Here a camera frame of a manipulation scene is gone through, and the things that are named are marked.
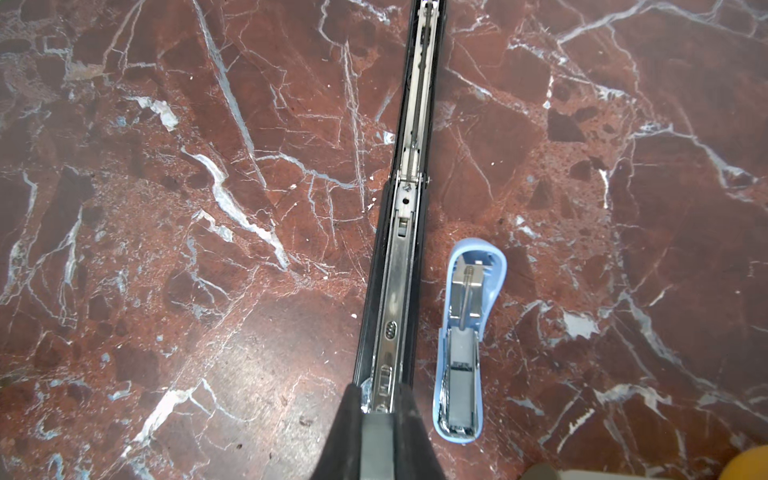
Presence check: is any light blue stapler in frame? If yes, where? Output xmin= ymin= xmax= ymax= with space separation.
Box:
xmin=432 ymin=238 xmax=507 ymax=444

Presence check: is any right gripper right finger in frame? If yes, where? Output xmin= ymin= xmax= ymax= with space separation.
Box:
xmin=394 ymin=383 xmax=446 ymax=480

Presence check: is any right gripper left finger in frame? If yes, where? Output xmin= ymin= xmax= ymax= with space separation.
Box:
xmin=310 ymin=383 xmax=363 ymax=480

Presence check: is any beige small stapler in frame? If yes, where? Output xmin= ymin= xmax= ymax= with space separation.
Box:
xmin=520 ymin=463 xmax=651 ymax=480

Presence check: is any yellow plastic tray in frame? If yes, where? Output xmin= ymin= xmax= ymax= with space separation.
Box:
xmin=718 ymin=445 xmax=768 ymax=480

